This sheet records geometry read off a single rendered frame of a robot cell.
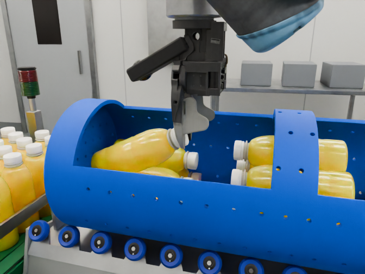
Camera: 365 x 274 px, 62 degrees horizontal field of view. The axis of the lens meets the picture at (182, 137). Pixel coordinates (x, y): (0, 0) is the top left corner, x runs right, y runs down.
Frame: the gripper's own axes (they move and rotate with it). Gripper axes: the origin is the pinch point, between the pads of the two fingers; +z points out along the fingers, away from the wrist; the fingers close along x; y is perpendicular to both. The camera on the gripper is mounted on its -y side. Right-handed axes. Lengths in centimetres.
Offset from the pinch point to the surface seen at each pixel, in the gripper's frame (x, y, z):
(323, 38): 343, 73, -12
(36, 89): 40, -66, 1
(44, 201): 5.0, -38.1, 22.4
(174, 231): -8.5, 0.9, 14.3
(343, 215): -8.9, 26.1, 6.6
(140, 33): 322, -144, -18
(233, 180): -1.9, 9.9, 6.6
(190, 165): 8.3, -0.4, 9.4
